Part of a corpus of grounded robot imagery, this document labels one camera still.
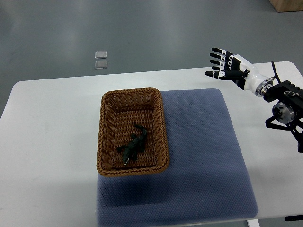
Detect upper metal floor plate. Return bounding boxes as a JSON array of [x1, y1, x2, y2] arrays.
[[95, 51, 107, 59]]

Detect brown wicker basket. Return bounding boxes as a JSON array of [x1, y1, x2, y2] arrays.
[[97, 88, 169, 177]]

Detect wooden box corner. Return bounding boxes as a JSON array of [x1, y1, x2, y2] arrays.
[[269, 0, 303, 12]]

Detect dark toy crocodile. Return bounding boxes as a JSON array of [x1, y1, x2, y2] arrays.
[[116, 122, 147, 166]]

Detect blue textured table mat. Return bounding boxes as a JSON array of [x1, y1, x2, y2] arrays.
[[96, 89, 258, 227]]

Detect white table leg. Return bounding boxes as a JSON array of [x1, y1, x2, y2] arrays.
[[247, 219, 260, 227]]

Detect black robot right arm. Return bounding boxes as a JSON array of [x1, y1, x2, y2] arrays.
[[263, 62, 303, 153]]

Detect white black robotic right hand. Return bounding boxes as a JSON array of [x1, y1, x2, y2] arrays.
[[205, 47, 274, 96]]

